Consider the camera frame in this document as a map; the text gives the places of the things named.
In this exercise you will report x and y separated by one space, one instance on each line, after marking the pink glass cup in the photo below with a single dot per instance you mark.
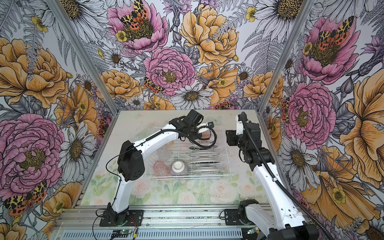
161 169

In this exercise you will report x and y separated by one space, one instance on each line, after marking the wrist white camera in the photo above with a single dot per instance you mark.
207 125
239 125

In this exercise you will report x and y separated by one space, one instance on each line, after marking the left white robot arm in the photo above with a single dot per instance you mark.
132 155

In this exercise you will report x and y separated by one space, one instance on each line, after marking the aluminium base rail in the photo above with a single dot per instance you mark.
204 222

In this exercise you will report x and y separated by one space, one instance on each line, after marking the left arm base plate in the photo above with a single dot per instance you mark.
127 218

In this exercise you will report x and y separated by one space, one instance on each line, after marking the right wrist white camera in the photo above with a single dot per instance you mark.
239 125

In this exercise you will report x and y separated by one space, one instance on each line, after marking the green circuit board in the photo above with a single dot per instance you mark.
120 234

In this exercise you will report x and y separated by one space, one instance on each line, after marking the clear glass cup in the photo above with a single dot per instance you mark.
164 153

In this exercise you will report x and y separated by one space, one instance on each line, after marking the white plate black emblem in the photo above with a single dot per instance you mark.
203 154

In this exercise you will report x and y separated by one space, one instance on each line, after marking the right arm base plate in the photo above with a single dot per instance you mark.
232 217

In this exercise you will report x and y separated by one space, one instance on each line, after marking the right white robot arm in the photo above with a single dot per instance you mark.
286 222

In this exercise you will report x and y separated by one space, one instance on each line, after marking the aluminium corner post left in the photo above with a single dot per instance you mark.
71 33

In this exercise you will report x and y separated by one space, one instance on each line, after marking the white ribbed bowl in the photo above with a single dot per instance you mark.
179 168

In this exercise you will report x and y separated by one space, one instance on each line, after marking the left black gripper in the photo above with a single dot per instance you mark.
195 135

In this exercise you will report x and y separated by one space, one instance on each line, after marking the aluminium corner post right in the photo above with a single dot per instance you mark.
299 24

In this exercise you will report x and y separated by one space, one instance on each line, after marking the aluminium corner post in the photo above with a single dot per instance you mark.
71 33
299 24

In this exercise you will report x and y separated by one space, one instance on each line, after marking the white wire dish rack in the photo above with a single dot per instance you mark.
180 152

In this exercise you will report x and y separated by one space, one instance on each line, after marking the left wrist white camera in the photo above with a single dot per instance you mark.
207 125

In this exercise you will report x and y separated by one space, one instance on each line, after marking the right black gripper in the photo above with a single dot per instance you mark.
230 137

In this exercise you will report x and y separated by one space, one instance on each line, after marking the orange patterned plate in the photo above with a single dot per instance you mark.
204 134

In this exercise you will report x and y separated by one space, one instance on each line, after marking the green rimmed white plate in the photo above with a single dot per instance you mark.
201 148

